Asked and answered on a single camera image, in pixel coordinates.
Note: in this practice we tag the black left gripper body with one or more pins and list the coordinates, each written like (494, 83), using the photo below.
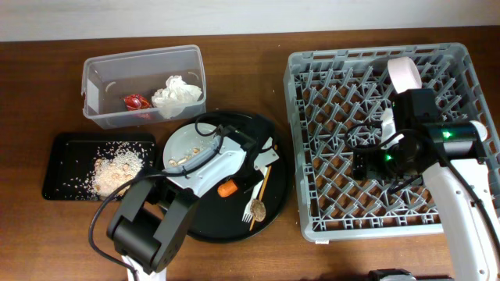
(250, 177)

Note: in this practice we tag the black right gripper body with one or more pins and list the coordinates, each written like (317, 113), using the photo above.
(376, 161)

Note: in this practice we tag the orange carrot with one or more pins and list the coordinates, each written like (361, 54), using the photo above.
(227, 189)

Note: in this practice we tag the grey dishwasher rack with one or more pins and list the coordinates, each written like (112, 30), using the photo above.
(334, 91)

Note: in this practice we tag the brown cookie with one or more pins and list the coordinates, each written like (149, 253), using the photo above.
(258, 210)

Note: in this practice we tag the grey plate with food scraps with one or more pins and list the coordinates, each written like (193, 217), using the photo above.
(188, 142)

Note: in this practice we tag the pink bowl with rice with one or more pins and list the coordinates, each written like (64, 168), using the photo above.
(404, 74)

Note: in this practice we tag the white tissue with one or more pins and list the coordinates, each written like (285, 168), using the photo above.
(172, 99)

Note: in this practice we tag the red snack wrapper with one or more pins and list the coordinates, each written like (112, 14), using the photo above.
(136, 102)

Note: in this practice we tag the white cup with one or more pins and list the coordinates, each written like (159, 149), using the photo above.
(481, 130)

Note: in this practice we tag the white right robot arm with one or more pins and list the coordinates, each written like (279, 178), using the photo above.
(449, 160)

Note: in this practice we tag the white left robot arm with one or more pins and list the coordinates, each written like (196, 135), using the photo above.
(148, 244)

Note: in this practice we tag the clear plastic waste bin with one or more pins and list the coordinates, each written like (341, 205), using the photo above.
(108, 79)

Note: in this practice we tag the wooden chopstick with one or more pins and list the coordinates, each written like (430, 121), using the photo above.
(261, 191)

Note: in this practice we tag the round black serving tray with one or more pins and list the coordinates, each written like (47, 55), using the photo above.
(219, 219)

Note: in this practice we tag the white plastic fork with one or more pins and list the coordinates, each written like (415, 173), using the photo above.
(247, 217)

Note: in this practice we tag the spilled rice pile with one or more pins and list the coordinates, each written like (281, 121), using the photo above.
(117, 171)

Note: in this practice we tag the black rectangular tray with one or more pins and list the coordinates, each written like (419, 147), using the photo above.
(59, 147)

